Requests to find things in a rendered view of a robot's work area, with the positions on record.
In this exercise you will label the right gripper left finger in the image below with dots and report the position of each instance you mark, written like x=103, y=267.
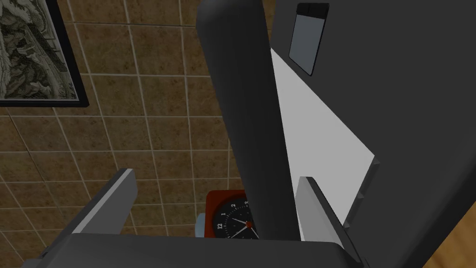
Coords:
x=111, y=203

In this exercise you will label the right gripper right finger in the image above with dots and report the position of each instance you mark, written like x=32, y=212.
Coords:
x=316, y=216

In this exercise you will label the red square clock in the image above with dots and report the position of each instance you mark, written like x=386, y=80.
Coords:
x=228, y=217

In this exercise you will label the pale blue small object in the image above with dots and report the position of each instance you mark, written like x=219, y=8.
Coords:
x=200, y=225

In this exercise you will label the black framed wall picture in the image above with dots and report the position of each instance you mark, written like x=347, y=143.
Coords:
x=29, y=52

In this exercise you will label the dark grey fridge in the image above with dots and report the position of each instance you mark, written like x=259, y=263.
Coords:
x=409, y=93

